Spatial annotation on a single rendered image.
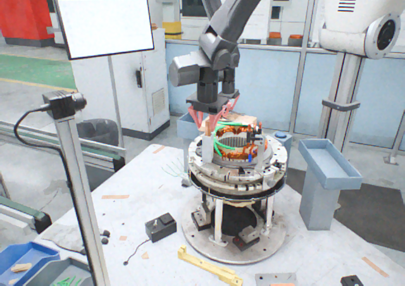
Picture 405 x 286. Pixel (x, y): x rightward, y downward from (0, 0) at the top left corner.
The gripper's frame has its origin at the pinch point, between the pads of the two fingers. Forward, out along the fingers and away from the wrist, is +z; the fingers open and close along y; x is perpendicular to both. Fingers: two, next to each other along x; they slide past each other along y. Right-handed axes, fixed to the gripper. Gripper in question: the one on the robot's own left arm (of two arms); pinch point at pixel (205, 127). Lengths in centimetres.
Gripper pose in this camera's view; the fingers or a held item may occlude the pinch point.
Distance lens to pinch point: 81.6
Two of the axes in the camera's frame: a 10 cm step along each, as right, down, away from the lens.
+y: 8.8, 2.6, -3.9
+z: -0.2, 8.5, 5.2
